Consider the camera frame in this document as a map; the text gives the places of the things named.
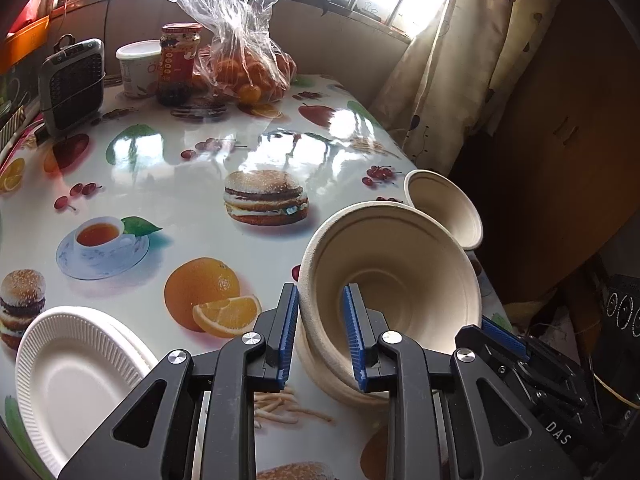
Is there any red label glass jar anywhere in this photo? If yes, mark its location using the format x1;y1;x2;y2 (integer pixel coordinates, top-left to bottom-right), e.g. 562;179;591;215
157;22;203;106

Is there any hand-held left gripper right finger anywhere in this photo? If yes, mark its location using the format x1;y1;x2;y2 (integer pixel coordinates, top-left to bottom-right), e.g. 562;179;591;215
341;282;583;480

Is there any white plastic tub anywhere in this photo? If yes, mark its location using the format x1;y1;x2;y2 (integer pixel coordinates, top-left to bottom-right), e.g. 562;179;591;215
116;40;163;98

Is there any black appliance with dials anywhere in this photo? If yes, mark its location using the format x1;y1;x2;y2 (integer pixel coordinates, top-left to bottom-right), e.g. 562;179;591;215
597;274;640;356

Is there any beige paper bowl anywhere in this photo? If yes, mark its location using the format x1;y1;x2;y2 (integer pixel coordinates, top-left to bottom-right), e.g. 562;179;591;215
404;169;483;251
298;310;391;403
298;201;483;356

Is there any orange tray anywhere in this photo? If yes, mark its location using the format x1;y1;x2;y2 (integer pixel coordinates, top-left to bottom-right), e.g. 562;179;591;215
0;15;51;78

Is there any cream spotted curtain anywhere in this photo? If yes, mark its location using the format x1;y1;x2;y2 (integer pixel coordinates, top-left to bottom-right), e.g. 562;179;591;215
370;0;566;176

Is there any grey fan heater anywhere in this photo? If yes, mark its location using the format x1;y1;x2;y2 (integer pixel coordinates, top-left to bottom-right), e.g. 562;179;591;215
39;35;106;133

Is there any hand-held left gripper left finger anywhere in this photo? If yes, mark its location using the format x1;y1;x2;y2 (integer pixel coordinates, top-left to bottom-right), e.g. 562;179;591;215
57;282;301;480

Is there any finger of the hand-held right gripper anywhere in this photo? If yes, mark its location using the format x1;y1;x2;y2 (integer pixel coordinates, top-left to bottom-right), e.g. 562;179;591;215
454;326;587;408
481;321;551;368

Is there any plastic bag of oranges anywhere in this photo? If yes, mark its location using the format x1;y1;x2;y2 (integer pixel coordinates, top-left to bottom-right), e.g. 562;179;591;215
152;0;298;106

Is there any wooden cabinet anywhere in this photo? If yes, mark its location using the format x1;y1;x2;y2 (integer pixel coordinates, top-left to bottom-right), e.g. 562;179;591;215
450;0;640;311

